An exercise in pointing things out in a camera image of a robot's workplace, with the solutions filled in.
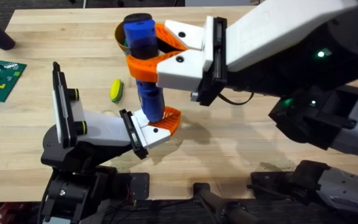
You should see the blue electric screwdriver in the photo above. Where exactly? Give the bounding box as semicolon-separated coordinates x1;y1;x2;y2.
122;12;167;123

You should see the left wrist upright plate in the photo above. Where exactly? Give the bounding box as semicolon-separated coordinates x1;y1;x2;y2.
51;61;88;149

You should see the black rail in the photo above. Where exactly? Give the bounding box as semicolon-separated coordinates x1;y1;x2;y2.
101;198;358;224

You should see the black tubular mount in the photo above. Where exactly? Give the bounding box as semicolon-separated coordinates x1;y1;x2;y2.
192;182;261;224

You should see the brown toy tub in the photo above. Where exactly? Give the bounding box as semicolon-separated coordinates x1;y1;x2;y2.
114;21;130;53

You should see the thin wire bundle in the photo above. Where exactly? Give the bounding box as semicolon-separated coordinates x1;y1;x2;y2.
104;185;138;220

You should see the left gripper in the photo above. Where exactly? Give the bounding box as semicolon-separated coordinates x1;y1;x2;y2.
40;100;183;175

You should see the yellow green toy corn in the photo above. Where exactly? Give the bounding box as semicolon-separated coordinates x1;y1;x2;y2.
109;78;125;104

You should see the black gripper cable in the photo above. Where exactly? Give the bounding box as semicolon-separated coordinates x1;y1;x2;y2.
217;91;255;106

